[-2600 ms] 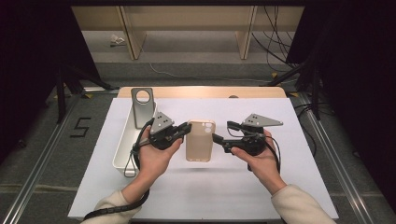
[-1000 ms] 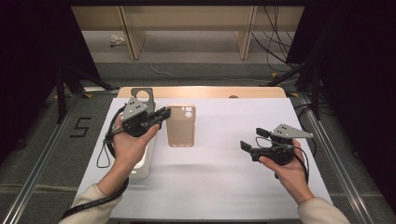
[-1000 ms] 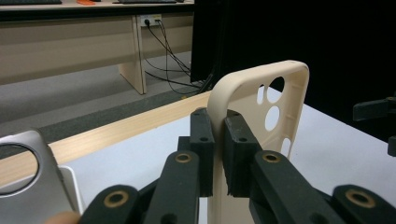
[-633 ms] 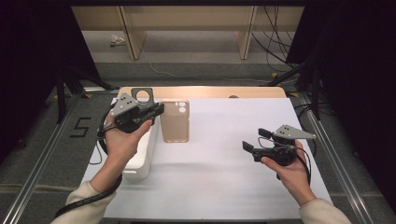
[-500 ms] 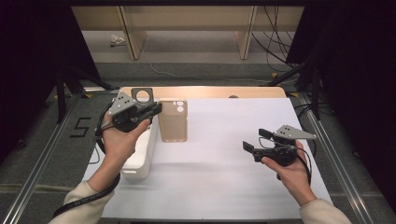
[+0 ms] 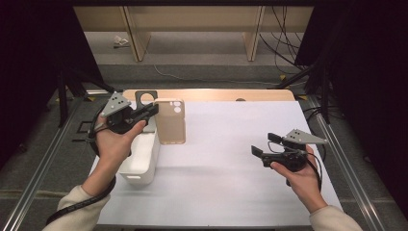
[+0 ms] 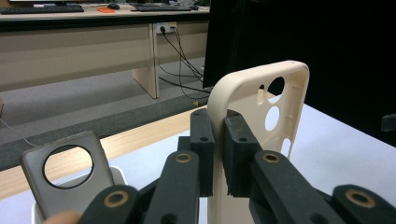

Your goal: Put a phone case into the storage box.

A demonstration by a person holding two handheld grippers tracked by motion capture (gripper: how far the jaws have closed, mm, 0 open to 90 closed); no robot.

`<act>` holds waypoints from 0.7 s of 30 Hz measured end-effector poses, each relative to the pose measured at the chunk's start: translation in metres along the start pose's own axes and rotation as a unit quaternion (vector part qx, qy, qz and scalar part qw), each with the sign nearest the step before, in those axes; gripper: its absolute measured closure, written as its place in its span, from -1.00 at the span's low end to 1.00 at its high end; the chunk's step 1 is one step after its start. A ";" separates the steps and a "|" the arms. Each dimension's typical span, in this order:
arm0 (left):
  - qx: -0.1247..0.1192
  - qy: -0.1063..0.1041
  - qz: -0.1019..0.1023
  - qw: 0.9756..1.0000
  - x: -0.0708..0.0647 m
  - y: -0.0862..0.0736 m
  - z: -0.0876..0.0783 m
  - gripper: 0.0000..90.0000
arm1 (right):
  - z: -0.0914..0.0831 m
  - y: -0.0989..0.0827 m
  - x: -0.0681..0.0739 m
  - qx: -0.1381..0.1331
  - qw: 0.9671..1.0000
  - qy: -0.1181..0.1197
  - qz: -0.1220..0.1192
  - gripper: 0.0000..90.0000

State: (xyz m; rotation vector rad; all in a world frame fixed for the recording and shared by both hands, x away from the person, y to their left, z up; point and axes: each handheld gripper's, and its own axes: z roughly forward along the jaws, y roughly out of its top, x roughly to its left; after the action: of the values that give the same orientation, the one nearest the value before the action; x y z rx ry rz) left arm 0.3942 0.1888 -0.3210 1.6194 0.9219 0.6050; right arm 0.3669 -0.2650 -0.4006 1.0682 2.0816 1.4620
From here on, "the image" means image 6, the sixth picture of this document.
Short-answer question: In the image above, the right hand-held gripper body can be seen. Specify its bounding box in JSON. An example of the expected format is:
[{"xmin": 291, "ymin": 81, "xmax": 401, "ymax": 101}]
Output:
[{"xmin": 260, "ymin": 128, "xmax": 329, "ymax": 172}]

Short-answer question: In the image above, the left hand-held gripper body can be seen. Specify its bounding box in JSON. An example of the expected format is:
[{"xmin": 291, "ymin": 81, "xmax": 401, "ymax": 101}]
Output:
[{"xmin": 100, "ymin": 91, "xmax": 143, "ymax": 135}]

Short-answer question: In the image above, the beige phone case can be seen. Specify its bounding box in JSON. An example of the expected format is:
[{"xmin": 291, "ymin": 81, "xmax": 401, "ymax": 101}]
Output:
[{"xmin": 154, "ymin": 98, "xmax": 187, "ymax": 145}]

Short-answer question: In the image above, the white plastic storage box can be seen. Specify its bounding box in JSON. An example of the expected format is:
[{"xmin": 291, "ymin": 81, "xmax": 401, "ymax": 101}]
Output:
[{"xmin": 117, "ymin": 118, "xmax": 162, "ymax": 186}]

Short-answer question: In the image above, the person's left hand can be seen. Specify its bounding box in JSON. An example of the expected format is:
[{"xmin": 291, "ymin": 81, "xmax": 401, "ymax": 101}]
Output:
[{"xmin": 94, "ymin": 115, "xmax": 147, "ymax": 168}]

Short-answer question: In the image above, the person's right hand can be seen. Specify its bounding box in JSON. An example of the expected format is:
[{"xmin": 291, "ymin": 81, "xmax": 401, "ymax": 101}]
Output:
[{"xmin": 269, "ymin": 143, "xmax": 329, "ymax": 215}]

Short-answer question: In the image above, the black metal stand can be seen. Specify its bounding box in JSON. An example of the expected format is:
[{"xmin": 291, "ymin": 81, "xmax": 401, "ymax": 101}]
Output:
[
  {"xmin": 268, "ymin": 62, "xmax": 333, "ymax": 124},
  {"xmin": 57, "ymin": 68, "xmax": 124, "ymax": 129}
]

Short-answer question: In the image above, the crumpled white paper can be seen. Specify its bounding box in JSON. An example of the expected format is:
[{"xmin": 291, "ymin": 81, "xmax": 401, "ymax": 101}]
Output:
[{"xmin": 113, "ymin": 35, "xmax": 130, "ymax": 49}]

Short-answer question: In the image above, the wooden table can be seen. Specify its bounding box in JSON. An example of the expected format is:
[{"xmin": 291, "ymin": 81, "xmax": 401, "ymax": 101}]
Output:
[{"xmin": 121, "ymin": 89, "xmax": 296, "ymax": 102}]

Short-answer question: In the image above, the black curtain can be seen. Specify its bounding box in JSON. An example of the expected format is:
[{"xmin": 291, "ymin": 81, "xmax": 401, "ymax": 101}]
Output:
[
  {"xmin": 0, "ymin": 0, "xmax": 105, "ymax": 167},
  {"xmin": 294, "ymin": 0, "xmax": 408, "ymax": 219}
]

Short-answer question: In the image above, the wooden desk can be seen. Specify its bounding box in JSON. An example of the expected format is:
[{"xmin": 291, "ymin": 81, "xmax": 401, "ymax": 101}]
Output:
[{"xmin": 73, "ymin": 5, "xmax": 315, "ymax": 63}]

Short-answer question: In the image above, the right hand-held gripper cable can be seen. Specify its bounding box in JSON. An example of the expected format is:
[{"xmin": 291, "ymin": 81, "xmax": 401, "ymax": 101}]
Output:
[{"xmin": 268, "ymin": 141, "xmax": 323, "ymax": 193}]

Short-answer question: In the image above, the hand-held gripper cable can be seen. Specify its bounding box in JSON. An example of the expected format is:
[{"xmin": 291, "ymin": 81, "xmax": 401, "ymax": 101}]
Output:
[
  {"xmin": 45, "ymin": 105, "xmax": 117, "ymax": 225},
  {"xmin": 268, "ymin": 141, "xmax": 323, "ymax": 193}
]

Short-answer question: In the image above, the aluminium floor rail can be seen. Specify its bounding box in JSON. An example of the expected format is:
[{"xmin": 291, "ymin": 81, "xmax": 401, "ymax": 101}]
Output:
[
  {"xmin": 0, "ymin": 95, "xmax": 85, "ymax": 231},
  {"xmin": 307, "ymin": 95, "xmax": 386, "ymax": 231}
]

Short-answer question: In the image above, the bundle of black cables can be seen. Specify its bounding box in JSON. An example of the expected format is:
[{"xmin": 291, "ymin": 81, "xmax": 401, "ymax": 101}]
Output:
[{"xmin": 259, "ymin": 5, "xmax": 309, "ymax": 75}]

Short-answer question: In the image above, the left hand-held gripper cable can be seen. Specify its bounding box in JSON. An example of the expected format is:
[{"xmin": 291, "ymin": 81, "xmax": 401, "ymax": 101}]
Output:
[{"xmin": 45, "ymin": 105, "xmax": 117, "ymax": 225}]

